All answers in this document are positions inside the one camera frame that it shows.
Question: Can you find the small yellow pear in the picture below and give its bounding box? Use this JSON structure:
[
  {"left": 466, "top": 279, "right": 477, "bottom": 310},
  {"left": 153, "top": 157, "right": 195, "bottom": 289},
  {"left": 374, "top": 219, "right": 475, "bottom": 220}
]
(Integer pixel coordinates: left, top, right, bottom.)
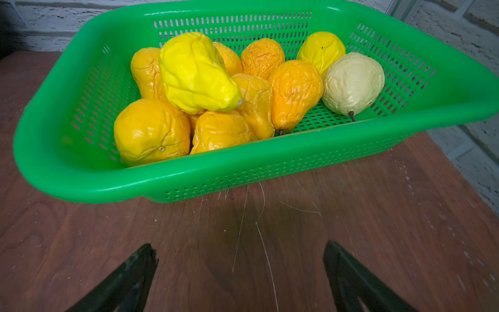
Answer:
[{"left": 296, "top": 31, "right": 346, "bottom": 76}]

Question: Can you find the orange yellow pear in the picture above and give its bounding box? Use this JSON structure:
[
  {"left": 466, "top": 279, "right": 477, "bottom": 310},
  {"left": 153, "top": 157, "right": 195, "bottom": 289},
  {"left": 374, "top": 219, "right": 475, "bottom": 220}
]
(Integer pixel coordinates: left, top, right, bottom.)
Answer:
[{"left": 268, "top": 60, "right": 324, "bottom": 133}]

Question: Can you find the green plastic basket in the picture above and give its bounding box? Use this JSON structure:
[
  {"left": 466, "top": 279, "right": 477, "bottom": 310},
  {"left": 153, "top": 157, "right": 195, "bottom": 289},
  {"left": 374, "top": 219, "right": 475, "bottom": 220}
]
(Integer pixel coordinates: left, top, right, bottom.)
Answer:
[{"left": 13, "top": 1, "right": 498, "bottom": 204}]

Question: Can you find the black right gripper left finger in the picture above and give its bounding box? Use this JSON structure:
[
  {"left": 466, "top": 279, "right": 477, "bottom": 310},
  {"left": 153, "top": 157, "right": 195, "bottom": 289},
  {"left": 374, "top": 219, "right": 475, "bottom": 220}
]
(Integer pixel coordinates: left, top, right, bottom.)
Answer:
[{"left": 68, "top": 243, "right": 158, "bottom": 311}]

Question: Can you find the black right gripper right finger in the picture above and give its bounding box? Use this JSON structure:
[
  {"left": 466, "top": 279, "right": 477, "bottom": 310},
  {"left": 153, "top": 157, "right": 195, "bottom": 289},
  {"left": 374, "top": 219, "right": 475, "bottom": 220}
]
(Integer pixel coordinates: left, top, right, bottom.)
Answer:
[{"left": 323, "top": 241, "right": 415, "bottom": 312}]

